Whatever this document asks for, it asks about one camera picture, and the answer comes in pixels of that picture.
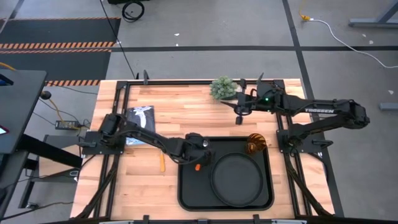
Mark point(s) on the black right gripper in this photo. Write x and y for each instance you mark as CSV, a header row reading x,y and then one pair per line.
x,y
247,102

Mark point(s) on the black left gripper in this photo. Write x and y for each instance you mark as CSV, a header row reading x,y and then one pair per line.
x,y
205,157

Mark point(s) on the black round plate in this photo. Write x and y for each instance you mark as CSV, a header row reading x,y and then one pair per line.
x,y
236,180

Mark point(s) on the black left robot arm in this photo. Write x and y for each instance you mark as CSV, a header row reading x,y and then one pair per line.
x,y
146,134

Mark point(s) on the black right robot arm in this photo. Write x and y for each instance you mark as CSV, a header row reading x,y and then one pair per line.
x,y
320,109

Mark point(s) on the black plastic tray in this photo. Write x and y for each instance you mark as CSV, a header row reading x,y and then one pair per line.
x,y
192,193

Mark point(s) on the green potted plant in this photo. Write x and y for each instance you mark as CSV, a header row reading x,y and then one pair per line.
x,y
222,87

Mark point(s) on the dark illustrated book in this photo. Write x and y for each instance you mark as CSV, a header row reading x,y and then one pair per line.
x,y
143,116

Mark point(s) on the black power adapter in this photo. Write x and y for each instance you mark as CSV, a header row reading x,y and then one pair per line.
x,y
66,124

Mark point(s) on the grey floor block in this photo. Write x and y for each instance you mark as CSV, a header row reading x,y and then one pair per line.
x,y
388,106

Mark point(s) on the grey metal table leg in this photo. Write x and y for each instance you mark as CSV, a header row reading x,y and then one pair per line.
x,y
373,21

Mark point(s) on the black round knob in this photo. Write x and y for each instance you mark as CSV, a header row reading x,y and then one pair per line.
x,y
45,95

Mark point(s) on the black hazard-striped floor mat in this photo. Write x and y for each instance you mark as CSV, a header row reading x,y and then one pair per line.
x,y
56,63
59,31

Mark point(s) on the black desk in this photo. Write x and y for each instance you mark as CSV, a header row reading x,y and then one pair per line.
x,y
18,102

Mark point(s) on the smartphone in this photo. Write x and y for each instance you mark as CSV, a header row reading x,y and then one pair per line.
x,y
2,130

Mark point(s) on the dark device on desk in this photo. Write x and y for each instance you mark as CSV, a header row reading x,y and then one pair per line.
x,y
5,81

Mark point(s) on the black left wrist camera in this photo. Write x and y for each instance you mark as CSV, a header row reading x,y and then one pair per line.
x,y
199,140

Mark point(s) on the black metal table frame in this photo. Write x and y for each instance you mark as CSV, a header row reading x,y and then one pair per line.
x,y
174,82

